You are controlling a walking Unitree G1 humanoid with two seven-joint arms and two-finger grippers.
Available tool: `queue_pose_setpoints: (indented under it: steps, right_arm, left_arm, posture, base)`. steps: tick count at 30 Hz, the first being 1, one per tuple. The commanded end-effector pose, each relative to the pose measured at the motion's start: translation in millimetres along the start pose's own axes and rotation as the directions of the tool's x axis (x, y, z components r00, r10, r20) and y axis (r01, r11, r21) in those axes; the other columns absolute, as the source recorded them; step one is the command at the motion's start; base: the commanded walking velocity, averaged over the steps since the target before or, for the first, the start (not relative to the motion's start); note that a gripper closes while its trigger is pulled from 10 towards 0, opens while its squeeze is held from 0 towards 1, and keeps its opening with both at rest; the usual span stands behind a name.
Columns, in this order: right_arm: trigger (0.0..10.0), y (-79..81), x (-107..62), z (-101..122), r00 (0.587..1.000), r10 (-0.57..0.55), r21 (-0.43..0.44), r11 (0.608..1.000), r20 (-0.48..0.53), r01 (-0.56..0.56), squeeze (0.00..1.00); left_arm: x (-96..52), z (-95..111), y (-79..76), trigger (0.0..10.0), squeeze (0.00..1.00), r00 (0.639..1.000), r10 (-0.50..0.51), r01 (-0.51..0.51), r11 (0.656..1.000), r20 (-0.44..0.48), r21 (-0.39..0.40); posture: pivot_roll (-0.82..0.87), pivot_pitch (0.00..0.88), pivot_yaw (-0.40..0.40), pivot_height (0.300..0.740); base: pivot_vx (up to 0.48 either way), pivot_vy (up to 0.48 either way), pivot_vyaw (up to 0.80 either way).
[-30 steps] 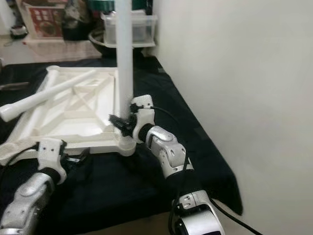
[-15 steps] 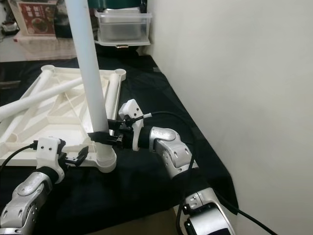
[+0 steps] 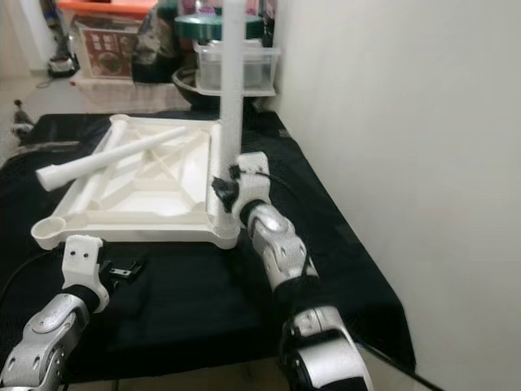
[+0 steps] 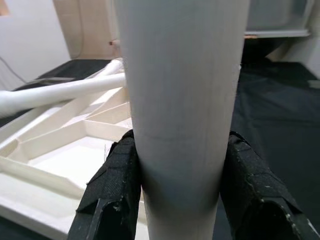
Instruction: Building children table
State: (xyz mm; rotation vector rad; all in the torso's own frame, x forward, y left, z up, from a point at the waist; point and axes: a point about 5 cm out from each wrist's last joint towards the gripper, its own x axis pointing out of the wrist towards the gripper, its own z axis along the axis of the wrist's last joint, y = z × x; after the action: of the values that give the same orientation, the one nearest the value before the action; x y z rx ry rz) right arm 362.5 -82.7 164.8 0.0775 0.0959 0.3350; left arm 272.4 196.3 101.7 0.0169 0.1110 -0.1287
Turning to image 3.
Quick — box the white plastic table top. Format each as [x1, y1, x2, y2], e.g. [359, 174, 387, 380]
[30, 114, 241, 251]

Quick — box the black wok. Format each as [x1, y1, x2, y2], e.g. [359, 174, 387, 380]
[171, 67, 225, 111]

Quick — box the black tablecloth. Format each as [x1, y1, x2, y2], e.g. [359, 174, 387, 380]
[0, 110, 418, 384]

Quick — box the pink fleece cover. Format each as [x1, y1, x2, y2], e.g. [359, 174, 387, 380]
[73, 77, 180, 115]

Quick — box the dark glass pan lid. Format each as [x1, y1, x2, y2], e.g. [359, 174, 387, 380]
[130, 0, 184, 84]

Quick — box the green pot lid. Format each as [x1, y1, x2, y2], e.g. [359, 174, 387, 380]
[173, 10, 268, 43]

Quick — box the orange-lid box with red poster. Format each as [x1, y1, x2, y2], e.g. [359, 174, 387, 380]
[55, 0, 157, 82]

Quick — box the grey upright vacuum cleaner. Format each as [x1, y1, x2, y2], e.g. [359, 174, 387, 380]
[41, 0, 81, 81]

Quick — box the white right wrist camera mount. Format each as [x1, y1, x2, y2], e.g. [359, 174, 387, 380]
[232, 152, 271, 222]

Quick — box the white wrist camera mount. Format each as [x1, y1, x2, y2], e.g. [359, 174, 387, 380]
[232, 152, 271, 222]
[63, 235, 107, 294]

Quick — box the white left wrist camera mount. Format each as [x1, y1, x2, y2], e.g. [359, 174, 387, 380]
[63, 235, 107, 294]

